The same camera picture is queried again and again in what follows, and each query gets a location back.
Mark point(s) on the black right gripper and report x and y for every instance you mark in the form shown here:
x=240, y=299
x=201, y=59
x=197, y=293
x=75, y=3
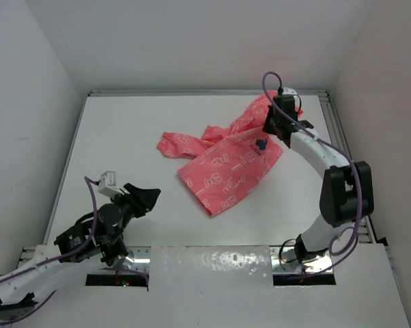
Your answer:
x=265, y=124

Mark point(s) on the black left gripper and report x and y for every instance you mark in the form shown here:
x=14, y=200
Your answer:
x=143, y=199

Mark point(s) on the pink hooded jacket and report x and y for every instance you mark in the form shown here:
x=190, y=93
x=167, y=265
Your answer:
x=225, y=164

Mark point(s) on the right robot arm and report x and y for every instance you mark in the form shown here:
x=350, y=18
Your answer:
x=347, y=191

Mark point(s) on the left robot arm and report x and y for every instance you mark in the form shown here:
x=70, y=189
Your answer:
x=94, y=242

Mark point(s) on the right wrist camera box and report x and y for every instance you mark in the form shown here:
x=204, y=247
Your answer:
x=287, y=92

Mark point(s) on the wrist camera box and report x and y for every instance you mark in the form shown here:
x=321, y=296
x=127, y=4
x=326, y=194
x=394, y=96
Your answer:
x=287, y=92
x=108, y=181

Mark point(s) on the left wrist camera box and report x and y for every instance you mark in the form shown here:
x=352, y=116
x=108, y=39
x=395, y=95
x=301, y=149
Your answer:
x=108, y=181

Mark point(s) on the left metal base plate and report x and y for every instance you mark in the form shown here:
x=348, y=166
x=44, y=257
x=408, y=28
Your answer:
x=138, y=258

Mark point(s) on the metal base plate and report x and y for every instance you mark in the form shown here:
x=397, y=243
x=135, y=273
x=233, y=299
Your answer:
x=284, y=262
x=138, y=258

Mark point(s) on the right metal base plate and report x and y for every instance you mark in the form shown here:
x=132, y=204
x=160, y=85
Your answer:
x=284, y=262

